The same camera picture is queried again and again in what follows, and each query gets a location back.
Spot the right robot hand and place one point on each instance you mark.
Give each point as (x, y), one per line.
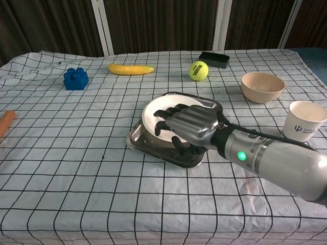
(194, 125)

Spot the black rectangular box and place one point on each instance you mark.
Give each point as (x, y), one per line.
(214, 60)

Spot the beige bowl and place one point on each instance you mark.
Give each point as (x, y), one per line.
(263, 88)

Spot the rectangular metal tray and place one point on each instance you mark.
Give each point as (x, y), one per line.
(153, 150)

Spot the blue felt table cover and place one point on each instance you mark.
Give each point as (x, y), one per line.
(316, 61)

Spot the white paper cup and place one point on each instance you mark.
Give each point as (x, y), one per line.
(304, 120)

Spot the yellow banana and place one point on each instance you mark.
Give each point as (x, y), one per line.
(130, 69)

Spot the white partition frame post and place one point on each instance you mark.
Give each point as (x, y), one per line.
(290, 25)
(221, 25)
(102, 28)

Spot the white black-checked tablecloth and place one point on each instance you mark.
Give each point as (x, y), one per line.
(102, 204)

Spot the blue toy building block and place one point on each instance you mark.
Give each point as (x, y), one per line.
(75, 80)

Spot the yellow-green tennis ball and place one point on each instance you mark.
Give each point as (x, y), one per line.
(198, 71)

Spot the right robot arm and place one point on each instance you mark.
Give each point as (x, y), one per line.
(281, 163)

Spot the white round plate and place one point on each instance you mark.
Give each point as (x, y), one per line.
(168, 100)

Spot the orange wooden rod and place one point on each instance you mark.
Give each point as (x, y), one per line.
(6, 122)

